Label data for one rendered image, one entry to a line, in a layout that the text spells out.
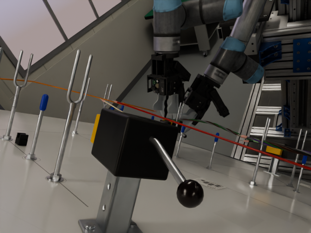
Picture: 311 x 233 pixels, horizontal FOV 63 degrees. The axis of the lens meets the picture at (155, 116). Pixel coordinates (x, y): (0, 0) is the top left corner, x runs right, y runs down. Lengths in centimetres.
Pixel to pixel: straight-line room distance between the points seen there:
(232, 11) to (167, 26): 18
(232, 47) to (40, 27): 206
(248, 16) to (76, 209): 90
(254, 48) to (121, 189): 112
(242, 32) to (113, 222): 90
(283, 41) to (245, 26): 39
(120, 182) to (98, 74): 290
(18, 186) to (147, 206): 12
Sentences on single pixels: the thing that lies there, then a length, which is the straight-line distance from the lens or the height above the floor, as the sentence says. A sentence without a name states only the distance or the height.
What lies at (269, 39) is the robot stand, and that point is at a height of 104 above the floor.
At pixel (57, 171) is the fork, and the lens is 30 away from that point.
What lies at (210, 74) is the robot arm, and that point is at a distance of 88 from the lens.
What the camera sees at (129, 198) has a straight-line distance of 20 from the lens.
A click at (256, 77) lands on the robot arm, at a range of 97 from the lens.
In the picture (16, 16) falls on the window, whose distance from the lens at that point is 255.
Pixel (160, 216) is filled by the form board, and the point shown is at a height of 140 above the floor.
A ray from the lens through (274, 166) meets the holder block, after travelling 87.
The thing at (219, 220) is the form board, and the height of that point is 136.
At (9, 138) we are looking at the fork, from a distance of 46.
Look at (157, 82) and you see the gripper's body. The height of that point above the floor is 128.
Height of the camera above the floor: 162
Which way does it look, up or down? 35 degrees down
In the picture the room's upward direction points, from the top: 22 degrees counter-clockwise
